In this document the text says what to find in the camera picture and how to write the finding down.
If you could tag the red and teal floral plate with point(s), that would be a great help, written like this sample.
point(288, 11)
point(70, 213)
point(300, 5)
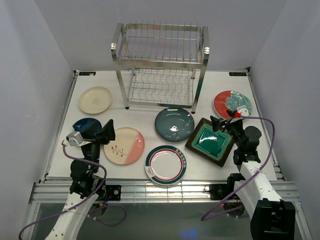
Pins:
point(230, 100)

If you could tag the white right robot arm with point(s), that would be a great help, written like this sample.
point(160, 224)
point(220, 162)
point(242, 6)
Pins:
point(271, 217)

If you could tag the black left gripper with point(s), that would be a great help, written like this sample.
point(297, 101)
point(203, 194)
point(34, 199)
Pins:
point(107, 133)

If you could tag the cream round plate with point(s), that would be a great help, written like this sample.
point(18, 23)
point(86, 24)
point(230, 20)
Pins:
point(95, 100)

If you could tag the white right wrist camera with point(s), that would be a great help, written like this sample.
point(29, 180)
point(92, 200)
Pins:
point(240, 112)

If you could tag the right corner table label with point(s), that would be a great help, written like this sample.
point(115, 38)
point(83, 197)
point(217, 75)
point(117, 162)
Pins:
point(237, 74)

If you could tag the green square plate dark rim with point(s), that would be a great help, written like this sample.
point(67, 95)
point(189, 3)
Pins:
point(213, 146)

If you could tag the white plate green red rim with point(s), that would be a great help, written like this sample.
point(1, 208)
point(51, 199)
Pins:
point(165, 165)

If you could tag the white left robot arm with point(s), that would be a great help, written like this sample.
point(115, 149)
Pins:
point(88, 176)

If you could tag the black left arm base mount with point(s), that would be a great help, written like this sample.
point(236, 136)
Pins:
point(110, 193)

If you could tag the two-tier steel dish rack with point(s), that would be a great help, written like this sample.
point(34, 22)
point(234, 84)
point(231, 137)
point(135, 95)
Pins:
point(160, 65)

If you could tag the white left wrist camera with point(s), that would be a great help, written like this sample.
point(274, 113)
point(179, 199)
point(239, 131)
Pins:
point(75, 139)

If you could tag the dark teal floral plate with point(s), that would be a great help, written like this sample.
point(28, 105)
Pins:
point(174, 124)

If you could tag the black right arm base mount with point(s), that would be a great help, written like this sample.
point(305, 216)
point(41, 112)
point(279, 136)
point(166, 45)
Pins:
point(217, 191)

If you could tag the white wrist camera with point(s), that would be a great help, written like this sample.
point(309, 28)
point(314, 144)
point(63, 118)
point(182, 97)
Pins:
point(75, 139)
point(240, 112)

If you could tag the cream and pink plate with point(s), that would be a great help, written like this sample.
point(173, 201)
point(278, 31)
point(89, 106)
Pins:
point(127, 148)

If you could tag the dark blue leaf-shaped dish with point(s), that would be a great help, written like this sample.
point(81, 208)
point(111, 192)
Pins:
point(88, 127)

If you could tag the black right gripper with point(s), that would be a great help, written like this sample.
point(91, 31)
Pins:
point(216, 122)

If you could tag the corner table label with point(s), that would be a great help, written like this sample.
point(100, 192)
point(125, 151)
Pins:
point(237, 74)
point(87, 73)

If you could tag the left corner table label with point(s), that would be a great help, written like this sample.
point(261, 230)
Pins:
point(87, 73)

